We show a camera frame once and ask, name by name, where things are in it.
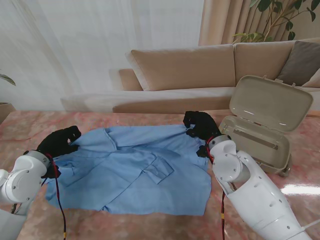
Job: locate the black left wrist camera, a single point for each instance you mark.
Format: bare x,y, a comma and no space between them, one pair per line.
51,171

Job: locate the grey sofa cushion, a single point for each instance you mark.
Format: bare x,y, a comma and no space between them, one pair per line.
300,62

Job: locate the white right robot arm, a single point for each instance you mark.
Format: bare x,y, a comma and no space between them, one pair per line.
252,197

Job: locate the light blue shirt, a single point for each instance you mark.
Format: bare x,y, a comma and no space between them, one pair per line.
130,180

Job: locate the beige curtain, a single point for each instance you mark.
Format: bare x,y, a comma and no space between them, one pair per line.
225,22

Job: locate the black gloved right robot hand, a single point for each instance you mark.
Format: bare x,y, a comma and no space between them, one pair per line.
203,126

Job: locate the potted plant with variegated leaves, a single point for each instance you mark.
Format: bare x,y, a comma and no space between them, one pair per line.
5,110

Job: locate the white sheer curtain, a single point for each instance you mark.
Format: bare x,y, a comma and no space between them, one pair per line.
87,50

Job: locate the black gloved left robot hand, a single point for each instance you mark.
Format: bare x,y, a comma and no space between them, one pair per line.
56,143

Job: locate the cream sofa cushion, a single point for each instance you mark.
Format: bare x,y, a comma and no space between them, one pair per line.
313,81

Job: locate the beige fabric sofa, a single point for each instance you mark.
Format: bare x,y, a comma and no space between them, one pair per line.
185,67

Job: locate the tall green leafy plant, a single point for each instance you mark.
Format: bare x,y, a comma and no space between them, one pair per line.
272,6

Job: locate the white zip tie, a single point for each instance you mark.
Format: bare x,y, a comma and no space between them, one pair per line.
306,227

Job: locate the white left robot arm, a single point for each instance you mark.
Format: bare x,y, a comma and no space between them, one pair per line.
22,180

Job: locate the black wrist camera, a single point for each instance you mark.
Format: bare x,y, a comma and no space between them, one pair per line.
51,171
202,152

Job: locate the beige hard-shell suitcase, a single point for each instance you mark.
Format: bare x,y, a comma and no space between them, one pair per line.
270,105

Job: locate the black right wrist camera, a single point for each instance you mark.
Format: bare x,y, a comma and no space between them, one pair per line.
202,152

